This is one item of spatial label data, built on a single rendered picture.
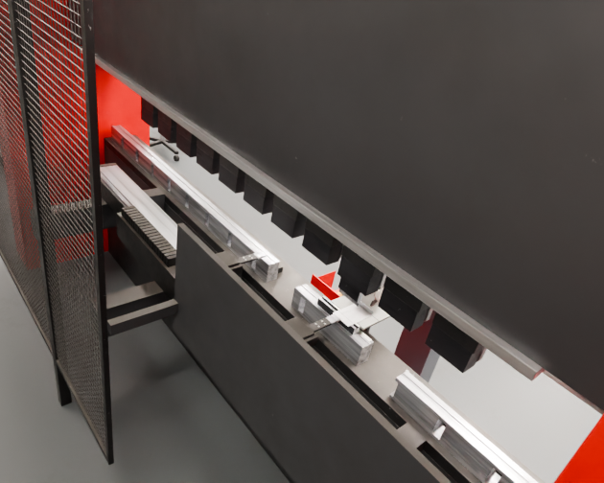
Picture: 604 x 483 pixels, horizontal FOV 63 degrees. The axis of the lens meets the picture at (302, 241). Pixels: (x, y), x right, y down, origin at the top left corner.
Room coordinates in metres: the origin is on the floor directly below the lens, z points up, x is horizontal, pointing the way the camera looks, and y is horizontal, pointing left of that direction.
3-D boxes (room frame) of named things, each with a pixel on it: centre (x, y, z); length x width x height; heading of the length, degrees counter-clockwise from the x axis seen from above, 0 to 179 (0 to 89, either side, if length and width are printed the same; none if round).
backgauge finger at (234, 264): (1.68, 0.24, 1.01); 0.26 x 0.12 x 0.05; 136
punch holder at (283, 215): (1.73, 0.06, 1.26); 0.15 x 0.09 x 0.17; 46
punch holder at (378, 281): (1.45, -0.23, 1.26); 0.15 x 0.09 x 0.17; 46
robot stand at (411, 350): (2.09, -0.74, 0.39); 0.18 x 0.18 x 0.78; 50
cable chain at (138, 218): (1.72, 0.62, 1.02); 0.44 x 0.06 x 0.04; 46
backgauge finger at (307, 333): (1.35, -0.09, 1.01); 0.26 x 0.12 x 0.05; 136
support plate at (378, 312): (1.57, -0.31, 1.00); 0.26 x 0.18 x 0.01; 136
